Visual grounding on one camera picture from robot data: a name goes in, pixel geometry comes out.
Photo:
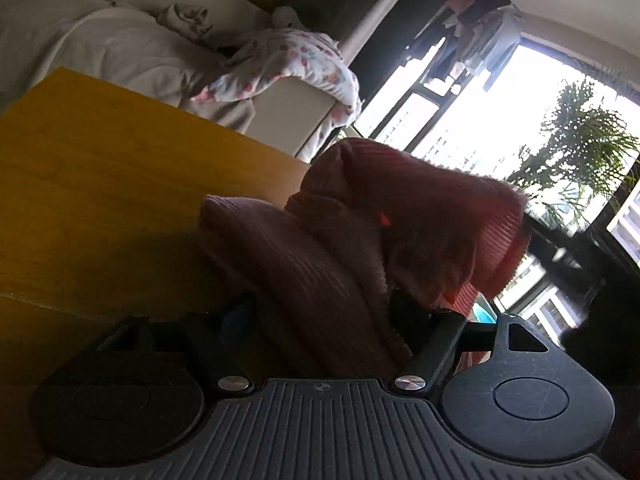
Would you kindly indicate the teal plastic basin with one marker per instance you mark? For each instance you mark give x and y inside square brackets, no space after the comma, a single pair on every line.
[483,315]

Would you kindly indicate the tall plant in white pot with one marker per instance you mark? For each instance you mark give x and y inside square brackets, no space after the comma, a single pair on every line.
[590,140]

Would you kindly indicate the row of hanging clothes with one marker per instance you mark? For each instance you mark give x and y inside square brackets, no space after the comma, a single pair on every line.
[470,25]

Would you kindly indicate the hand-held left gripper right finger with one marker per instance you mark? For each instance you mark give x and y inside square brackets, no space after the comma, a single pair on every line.
[407,317]

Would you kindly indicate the crumpled beige cloth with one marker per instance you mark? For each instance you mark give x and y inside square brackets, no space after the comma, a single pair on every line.
[182,17]

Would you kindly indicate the dark window frame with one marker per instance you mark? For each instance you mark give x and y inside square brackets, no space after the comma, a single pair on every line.
[400,115]

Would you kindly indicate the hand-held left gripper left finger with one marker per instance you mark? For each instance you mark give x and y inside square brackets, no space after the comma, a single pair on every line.
[232,322]

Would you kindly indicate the pink knit sweater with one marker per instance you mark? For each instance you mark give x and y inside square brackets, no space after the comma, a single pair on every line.
[325,285]

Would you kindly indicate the floral blanket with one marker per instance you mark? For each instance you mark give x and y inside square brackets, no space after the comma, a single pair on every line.
[300,55]

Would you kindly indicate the beige sofa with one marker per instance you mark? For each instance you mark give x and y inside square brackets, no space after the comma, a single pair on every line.
[75,35]

